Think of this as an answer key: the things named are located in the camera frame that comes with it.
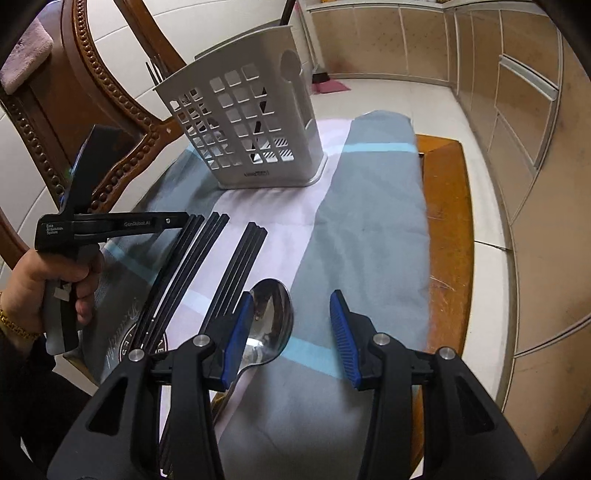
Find silver spoon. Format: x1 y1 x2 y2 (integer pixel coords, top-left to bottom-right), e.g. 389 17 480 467
211 278 294 423

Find kitchen base cabinets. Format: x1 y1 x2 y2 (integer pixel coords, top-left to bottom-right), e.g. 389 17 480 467
307 1 590 478

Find person's left hand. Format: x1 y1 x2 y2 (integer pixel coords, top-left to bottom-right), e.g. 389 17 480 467
1 249 103 334

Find brown wooden chair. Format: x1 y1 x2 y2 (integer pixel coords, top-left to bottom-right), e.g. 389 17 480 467
0 0 477 476

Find pink towel on chair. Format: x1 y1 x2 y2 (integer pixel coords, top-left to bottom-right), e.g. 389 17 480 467
1 19 53 95

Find white plastic utensil caddy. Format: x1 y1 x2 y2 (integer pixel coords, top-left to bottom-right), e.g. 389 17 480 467
155 26 328 190

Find grey pink patterned cloth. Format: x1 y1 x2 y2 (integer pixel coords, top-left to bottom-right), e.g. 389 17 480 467
75 109 433 480

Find pink dustpan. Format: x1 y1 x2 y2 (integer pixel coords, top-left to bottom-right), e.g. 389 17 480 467
311 65 349 94

